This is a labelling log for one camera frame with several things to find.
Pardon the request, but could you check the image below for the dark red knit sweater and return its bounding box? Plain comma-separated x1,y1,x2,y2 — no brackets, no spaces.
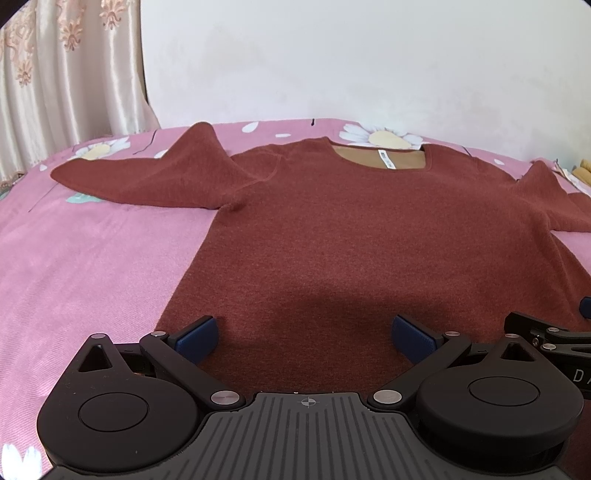
52,123,590,394

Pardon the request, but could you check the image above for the pink floral bed sheet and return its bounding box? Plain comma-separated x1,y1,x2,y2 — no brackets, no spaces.
0,117,591,480

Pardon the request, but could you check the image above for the cream floral satin curtain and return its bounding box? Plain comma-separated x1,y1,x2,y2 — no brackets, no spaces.
1,1,159,184

